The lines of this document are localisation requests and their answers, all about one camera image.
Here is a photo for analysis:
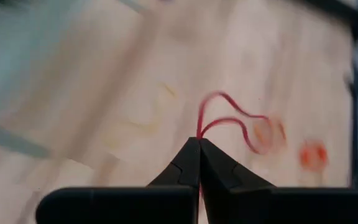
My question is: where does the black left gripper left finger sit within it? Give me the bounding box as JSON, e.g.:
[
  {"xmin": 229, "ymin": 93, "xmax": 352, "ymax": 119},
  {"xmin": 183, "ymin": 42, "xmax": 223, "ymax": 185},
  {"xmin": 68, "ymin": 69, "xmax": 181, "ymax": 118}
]
[{"xmin": 35, "ymin": 137, "xmax": 201, "ymax": 224}]

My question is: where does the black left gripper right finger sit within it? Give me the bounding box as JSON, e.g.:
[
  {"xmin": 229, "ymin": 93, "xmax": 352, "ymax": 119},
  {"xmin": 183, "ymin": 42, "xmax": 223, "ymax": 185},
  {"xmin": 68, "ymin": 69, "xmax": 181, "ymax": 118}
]
[{"xmin": 200, "ymin": 139, "xmax": 358, "ymax": 224}]

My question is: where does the red rubber band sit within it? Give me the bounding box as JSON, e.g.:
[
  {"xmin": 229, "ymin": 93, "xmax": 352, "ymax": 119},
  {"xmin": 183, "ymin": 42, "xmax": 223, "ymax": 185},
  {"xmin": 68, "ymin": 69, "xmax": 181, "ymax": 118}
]
[{"xmin": 196, "ymin": 91, "xmax": 275, "ymax": 155}]

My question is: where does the red spiral coil bracelet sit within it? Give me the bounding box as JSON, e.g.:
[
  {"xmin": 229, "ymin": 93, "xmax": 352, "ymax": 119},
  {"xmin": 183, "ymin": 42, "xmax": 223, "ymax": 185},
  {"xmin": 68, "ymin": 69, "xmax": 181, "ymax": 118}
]
[{"xmin": 299, "ymin": 140, "xmax": 328, "ymax": 171}]

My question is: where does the black table edge rail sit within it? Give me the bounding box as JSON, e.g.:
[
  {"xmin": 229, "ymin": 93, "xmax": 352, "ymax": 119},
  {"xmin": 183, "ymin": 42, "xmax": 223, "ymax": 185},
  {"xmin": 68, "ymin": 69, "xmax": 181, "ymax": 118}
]
[{"xmin": 349, "ymin": 71, "xmax": 358, "ymax": 187}]

